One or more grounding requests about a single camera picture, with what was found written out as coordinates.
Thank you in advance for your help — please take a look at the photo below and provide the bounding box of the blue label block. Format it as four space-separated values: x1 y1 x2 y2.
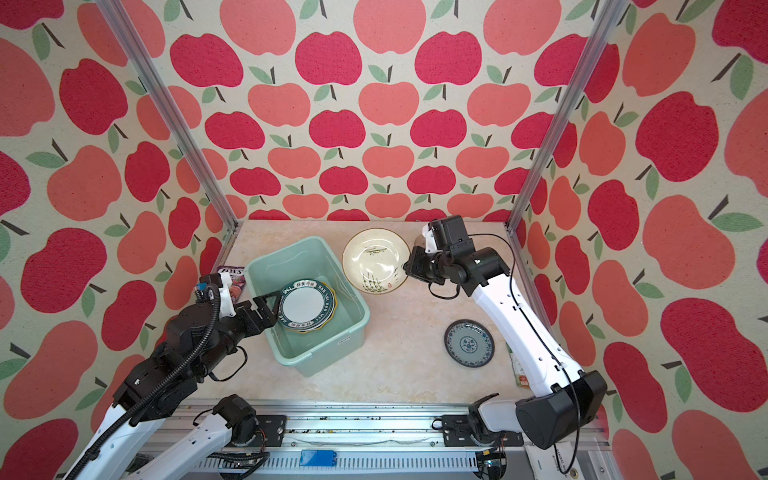
299 450 337 468

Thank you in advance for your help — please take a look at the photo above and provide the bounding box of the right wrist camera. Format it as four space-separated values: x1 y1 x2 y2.
422 224 438 255

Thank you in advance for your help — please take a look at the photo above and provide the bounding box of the small green rim lettered plate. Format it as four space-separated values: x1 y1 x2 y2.
278 279 338 328

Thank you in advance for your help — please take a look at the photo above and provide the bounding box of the blue patterned small plate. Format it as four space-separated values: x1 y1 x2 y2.
443 319 495 368

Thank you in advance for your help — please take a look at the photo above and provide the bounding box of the right aluminium frame post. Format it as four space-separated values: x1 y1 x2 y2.
505 0 630 238

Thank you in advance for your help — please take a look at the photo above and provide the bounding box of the aluminium frame post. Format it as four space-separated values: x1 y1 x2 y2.
505 0 630 238
96 1 239 235

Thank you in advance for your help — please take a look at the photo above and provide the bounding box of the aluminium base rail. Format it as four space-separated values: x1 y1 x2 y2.
98 401 619 480

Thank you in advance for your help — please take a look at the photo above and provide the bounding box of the yellow polka dot plate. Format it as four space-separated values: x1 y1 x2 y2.
285 320 331 334

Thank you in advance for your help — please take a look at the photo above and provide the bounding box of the beige ceramic bowl plate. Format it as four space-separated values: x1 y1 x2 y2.
342 228 410 295

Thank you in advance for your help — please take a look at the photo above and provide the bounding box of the purple candy bag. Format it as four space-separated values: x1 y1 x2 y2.
217 265 246 302

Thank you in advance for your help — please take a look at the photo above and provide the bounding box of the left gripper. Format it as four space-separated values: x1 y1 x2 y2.
196 288 285 376

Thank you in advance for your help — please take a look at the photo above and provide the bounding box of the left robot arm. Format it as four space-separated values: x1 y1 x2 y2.
66 286 281 479

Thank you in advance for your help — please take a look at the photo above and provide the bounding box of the green snack packet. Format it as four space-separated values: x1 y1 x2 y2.
509 352 529 388

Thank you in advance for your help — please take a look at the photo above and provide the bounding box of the left aluminium frame post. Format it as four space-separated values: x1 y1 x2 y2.
96 1 239 235

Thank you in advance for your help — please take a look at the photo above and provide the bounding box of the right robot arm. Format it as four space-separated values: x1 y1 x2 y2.
404 216 607 450

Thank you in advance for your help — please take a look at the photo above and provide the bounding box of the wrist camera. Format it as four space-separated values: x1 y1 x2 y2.
422 224 438 255
194 273 236 318

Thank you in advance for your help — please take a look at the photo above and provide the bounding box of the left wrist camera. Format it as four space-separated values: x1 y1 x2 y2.
194 273 236 318

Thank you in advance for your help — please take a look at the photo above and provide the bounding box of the mint green plastic bin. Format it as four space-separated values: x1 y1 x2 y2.
245 236 370 377

